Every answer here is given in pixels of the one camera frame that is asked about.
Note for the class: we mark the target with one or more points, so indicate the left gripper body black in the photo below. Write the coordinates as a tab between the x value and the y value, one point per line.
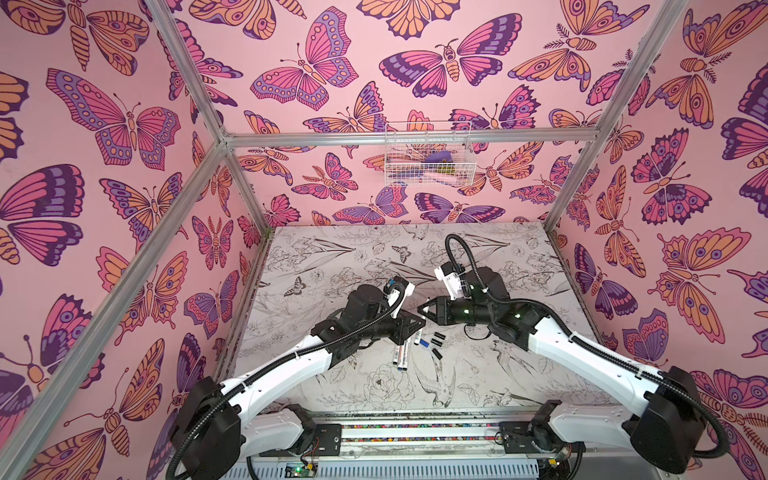
379	327

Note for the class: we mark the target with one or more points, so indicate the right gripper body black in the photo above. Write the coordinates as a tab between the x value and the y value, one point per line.
442	309

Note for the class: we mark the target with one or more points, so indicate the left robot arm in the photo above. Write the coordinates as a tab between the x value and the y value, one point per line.
221	423

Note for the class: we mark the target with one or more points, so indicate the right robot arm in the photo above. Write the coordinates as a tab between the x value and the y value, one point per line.
661	417

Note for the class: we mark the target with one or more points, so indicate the purple item in basket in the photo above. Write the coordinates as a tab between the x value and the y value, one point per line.
439	157

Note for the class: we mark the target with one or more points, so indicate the small green circuit board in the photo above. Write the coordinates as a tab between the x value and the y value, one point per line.
299	470

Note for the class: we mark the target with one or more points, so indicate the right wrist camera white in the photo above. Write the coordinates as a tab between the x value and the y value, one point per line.
452	277

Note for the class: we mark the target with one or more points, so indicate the aluminium front rail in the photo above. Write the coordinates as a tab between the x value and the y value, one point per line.
451	435

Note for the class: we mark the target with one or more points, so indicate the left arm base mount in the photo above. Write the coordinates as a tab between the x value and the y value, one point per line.
320	439

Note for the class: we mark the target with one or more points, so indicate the white wire basket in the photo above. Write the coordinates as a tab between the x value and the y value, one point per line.
403	162

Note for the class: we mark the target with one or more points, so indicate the white vented cable duct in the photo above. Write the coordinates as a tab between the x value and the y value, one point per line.
329	468

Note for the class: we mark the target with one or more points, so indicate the aluminium frame back crossbar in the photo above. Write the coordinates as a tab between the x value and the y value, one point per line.
416	137

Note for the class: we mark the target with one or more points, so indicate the aluminium frame diagonal bar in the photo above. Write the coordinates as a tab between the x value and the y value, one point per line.
42	417

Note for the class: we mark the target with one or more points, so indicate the aluminium frame left post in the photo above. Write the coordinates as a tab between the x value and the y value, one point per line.
166	26

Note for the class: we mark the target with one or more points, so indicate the aluminium frame post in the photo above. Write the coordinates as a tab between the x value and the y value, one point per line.
166	26
648	49

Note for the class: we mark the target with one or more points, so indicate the aluminium frame right post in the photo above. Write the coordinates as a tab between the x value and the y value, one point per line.
648	49

